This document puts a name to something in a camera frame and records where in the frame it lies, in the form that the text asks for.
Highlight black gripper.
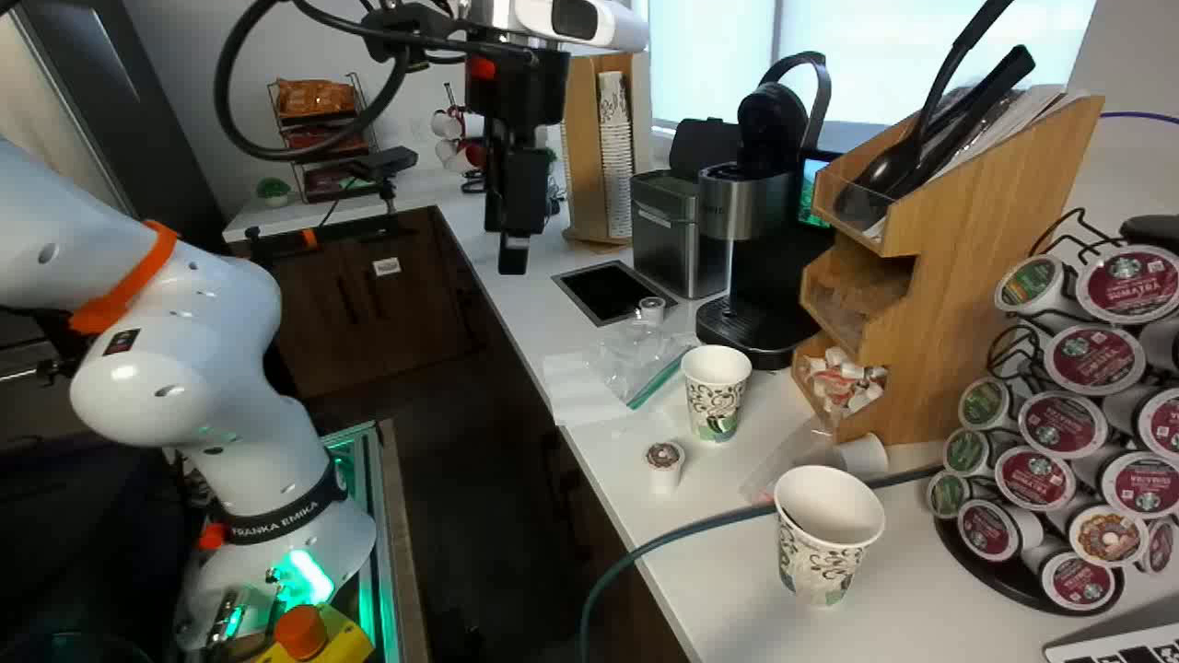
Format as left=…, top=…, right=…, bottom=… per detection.
left=462, top=43, right=571, bottom=280

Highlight black silver coffee maker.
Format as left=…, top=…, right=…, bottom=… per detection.
left=666, top=48, right=846, bottom=371

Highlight white coffee pod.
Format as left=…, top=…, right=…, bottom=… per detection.
left=630, top=290, right=676, bottom=332

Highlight coffee pod with donut lid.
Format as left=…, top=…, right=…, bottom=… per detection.
left=641, top=437, right=694, bottom=493

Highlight green lid coffee pod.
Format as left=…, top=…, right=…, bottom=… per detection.
left=924, top=469, right=973, bottom=522
left=939, top=425, right=995, bottom=480
left=991, top=256, right=1068, bottom=321
left=955, top=371, right=1016, bottom=435

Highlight red lid coffee pod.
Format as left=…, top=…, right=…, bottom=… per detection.
left=991, top=447, right=1081, bottom=516
left=1099, top=450, right=1179, bottom=522
left=1013, top=391, right=1112, bottom=462
left=1044, top=326, right=1149, bottom=397
left=1136, top=383, right=1179, bottom=473
left=1041, top=549, right=1123, bottom=614
left=955, top=496, right=1026, bottom=566
left=1081, top=243, right=1179, bottom=328

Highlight brown lid coffee pod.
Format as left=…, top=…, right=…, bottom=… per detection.
left=1066, top=506, right=1149, bottom=571

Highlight steel framed counter chute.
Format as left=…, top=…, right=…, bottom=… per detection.
left=549, top=258, right=676, bottom=332

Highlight wooden cup dispenser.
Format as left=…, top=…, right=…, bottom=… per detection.
left=560, top=48, right=656, bottom=251

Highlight stainless steel lidded bin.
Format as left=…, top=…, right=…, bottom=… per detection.
left=625, top=166, right=730, bottom=306

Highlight dark wooden cabinet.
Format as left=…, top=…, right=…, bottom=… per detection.
left=251, top=202, right=493, bottom=397

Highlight stack of paper cups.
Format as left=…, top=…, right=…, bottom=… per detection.
left=597, top=68, right=638, bottom=215

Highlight clear zip plastic bag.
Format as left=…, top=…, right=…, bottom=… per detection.
left=586, top=321, right=704, bottom=414

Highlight patterned paper cup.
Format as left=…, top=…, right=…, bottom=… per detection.
left=677, top=343, right=754, bottom=447
left=770, top=462, right=887, bottom=613

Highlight window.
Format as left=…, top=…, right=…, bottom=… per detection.
left=645, top=0, right=1099, bottom=129

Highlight small white creamer packet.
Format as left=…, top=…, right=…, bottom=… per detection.
left=829, top=427, right=897, bottom=480

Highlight yellow emergency stop box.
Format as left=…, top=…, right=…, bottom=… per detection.
left=251, top=599, right=379, bottom=663

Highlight wooden condiment organizer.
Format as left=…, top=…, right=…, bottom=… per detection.
left=790, top=84, right=1107, bottom=450

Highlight black tongs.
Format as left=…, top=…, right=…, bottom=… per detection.
left=833, top=0, right=1041, bottom=232

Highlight black white marker sheet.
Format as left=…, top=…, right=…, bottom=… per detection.
left=1044, top=620, right=1179, bottom=663

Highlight dark green cable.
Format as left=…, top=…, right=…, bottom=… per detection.
left=574, top=462, right=945, bottom=663

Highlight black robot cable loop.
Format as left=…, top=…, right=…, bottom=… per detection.
left=209, top=0, right=493, bottom=166

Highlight black wire pod carousel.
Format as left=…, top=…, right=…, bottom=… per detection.
left=924, top=208, right=1179, bottom=620

